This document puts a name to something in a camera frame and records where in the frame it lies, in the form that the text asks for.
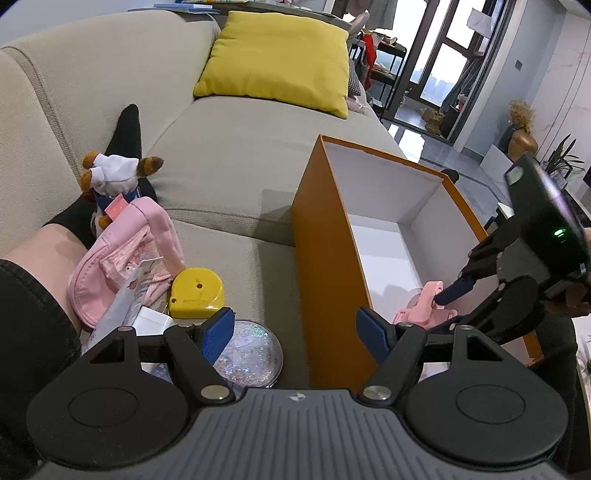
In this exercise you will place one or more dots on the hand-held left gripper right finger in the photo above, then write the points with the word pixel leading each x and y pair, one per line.
pixel 371 334

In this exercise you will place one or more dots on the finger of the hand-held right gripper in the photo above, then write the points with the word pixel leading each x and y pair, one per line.
pixel 455 290
pixel 512 314

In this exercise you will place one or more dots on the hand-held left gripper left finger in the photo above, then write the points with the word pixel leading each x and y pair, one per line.
pixel 217 337

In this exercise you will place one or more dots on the pink water bottle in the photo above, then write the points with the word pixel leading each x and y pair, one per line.
pixel 422 302

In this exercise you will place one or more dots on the orange storage box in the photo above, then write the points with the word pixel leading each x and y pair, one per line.
pixel 323 258

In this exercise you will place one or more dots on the pink pouch bag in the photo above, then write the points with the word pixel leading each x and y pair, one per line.
pixel 134 235

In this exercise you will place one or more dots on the brown plush toy white outfit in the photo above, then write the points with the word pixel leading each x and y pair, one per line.
pixel 115 173

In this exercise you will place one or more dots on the person's right hand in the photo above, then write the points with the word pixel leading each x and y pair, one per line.
pixel 577 297

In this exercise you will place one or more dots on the round glitter compact mirror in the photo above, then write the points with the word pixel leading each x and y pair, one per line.
pixel 254 350

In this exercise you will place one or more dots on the yellow tape measure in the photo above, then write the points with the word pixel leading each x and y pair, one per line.
pixel 196 293

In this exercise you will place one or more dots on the green potted plant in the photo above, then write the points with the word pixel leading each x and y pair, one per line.
pixel 565 159

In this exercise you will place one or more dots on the white low cabinet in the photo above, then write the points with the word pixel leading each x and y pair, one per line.
pixel 496 166

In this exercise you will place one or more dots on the golden vase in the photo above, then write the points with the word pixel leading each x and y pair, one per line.
pixel 521 144

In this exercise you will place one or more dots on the white printed packet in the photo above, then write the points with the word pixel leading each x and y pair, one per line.
pixel 117 311

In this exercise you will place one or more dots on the black round chair back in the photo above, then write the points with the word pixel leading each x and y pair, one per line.
pixel 450 174

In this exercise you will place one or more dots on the dried flower bunch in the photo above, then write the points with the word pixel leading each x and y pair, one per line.
pixel 521 115

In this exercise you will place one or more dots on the beige sofa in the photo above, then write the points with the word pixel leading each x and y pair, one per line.
pixel 258 152

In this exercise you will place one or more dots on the person's black shorts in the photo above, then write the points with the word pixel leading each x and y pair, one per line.
pixel 27 346

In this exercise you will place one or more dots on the person's leg with black sock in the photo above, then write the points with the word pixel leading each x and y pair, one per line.
pixel 41 258

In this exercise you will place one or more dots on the black framed glass door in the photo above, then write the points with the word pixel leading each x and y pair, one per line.
pixel 412 46

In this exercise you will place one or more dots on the red hanging garment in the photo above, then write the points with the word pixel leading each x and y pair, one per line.
pixel 371 60

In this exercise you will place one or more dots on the yellow pillow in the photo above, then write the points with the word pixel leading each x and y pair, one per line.
pixel 277 55

